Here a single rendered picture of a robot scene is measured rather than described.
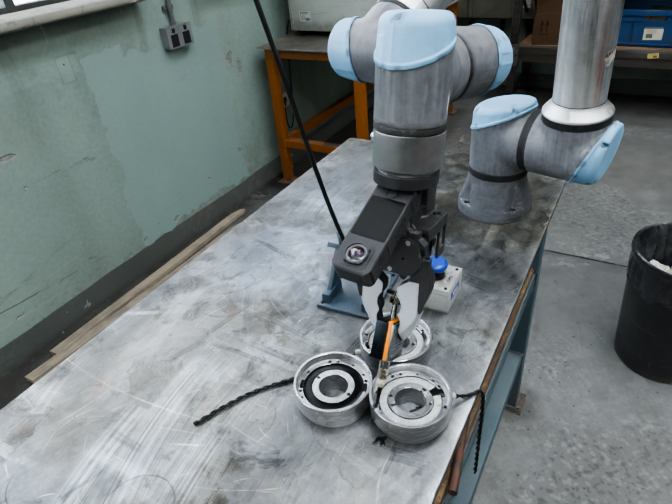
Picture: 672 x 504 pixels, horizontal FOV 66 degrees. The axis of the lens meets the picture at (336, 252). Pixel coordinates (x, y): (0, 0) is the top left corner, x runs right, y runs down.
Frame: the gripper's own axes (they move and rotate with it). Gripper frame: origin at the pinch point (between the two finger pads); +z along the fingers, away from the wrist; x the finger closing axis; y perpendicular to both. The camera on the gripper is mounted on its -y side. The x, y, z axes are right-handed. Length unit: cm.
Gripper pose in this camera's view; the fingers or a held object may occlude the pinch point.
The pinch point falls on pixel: (389, 329)
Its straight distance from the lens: 64.3
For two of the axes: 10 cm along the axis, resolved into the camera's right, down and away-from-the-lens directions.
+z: 0.0, 8.9, 4.6
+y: 5.1, -4.0, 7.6
